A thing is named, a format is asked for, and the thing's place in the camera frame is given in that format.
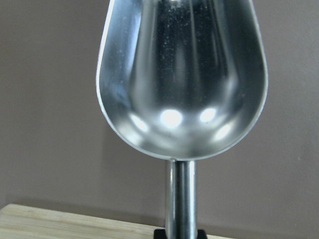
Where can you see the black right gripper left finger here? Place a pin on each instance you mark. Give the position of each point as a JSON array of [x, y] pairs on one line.
[[159, 234]]

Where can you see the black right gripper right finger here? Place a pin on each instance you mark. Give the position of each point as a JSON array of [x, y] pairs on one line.
[[201, 234]]

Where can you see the metal ice scoop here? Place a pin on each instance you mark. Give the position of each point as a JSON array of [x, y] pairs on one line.
[[183, 81]]

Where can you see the wooden cutting board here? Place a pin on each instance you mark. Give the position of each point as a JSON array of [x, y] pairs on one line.
[[138, 221]]

